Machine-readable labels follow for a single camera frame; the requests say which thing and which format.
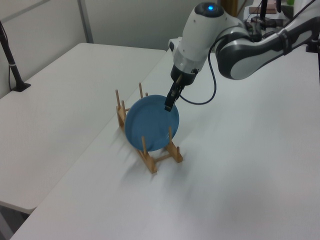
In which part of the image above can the pink box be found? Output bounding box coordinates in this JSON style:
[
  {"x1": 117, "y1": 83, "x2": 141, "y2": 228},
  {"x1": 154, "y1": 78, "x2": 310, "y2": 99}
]
[{"x1": 249, "y1": 0, "x2": 278, "y2": 15}]

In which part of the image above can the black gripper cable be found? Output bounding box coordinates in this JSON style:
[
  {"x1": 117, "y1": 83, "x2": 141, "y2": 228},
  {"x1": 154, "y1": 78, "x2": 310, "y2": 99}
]
[{"x1": 180, "y1": 39, "x2": 219, "y2": 106}]

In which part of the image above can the black device with red detail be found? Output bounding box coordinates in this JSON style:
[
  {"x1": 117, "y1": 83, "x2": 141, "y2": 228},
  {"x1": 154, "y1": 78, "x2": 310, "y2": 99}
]
[{"x1": 245, "y1": 15, "x2": 286, "y2": 35}]

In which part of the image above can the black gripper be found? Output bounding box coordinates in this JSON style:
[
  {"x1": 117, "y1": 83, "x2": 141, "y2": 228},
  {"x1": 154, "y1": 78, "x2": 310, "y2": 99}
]
[{"x1": 164, "y1": 63, "x2": 200, "y2": 113}]

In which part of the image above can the blue round plate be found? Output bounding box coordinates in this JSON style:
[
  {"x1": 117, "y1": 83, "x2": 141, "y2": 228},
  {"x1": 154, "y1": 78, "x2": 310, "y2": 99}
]
[{"x1": 124, "y1": 94, "x2": 181, "y2": 153}]

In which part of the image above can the black tripod pole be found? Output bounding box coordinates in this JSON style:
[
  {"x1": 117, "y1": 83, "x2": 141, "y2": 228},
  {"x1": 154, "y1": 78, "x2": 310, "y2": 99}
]
[{"x1": 259, "y1": 0, "x2": 268, "y2": 20}]

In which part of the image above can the wooden plate rack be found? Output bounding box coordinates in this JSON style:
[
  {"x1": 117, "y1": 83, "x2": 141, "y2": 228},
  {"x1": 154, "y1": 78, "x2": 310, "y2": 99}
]
[{"x1": 114, "y1": 82, "x2": 184, "y2": 175}]

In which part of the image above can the black table clamp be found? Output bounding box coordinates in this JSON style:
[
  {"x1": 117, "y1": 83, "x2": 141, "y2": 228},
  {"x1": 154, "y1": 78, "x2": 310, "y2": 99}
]
[{"x1": 305, "y1": 36, "x2": 320, "y2": 54}]

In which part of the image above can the small white box device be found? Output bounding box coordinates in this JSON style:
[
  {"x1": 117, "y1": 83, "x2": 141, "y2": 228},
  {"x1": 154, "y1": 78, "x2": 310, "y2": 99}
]
[{"x1": 168, "y1": 36, "x2": 184, "y2": 55}]

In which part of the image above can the black camera stand with base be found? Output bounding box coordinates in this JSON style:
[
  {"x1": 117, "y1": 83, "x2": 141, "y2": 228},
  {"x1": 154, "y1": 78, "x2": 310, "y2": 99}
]
[{"x1": 0, "y1": 19, "x2": 32, "y2": 93}]

